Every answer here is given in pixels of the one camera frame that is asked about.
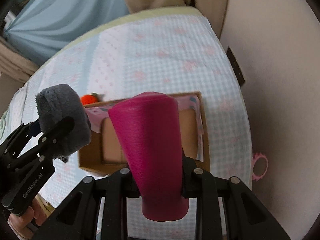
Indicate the orange plush fruit toy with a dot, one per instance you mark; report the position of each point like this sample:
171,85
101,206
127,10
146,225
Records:
91,98

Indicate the magenta foam roll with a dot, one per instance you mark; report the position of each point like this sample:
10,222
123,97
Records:
148,129

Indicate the person's left hand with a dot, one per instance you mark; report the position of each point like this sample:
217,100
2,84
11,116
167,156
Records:
19,223

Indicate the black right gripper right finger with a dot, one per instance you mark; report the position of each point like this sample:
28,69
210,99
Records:
227,207

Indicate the grey fluffy plush item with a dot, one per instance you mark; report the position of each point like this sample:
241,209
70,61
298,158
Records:
60,111

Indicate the pink ring toy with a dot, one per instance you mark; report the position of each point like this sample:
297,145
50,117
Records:
259,165

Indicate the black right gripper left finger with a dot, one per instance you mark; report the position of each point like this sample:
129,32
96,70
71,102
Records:
77,216

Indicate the cardboard box with pink lining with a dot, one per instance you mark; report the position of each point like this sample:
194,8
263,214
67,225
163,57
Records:
104,155

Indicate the dark wall plate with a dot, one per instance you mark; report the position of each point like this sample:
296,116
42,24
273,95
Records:
235,66

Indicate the light blue hanging sheet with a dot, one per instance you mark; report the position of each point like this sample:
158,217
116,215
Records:
44,27

